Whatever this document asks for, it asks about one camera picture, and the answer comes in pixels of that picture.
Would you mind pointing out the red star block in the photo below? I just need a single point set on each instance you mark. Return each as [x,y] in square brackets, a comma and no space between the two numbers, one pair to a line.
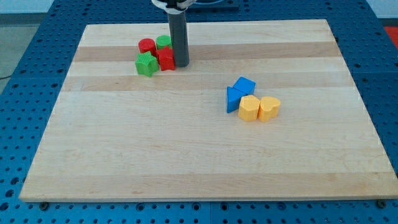
[165,58]

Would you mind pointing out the blue cube block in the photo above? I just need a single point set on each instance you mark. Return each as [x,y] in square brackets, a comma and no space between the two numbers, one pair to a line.
[245,85]

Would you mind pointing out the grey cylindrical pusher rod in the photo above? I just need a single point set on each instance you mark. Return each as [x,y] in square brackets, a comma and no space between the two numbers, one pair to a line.
[179,38]

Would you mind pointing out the green cylinder block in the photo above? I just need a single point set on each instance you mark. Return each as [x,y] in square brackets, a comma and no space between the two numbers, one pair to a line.
[163,41]

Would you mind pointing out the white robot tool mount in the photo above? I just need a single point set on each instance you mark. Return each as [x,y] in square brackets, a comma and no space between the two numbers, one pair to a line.
[173,6]

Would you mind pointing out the blue triangle block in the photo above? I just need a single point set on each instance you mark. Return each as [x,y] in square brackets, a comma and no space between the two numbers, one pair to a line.
[233,98]

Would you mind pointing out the wooden board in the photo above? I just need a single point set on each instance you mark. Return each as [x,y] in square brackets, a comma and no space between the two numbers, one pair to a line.
[117,136]

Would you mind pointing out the red cylinder block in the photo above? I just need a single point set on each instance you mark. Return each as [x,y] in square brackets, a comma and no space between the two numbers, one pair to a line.
[147,45]

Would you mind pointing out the green star block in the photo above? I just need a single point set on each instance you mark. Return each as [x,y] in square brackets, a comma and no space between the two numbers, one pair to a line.
[146,64]

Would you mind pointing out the yellow hexagon block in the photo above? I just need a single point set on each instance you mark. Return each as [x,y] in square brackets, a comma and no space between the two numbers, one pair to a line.
[248,108]

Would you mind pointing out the yellow heart block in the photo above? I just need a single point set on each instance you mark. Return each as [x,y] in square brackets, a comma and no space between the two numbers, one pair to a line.
[268,108]

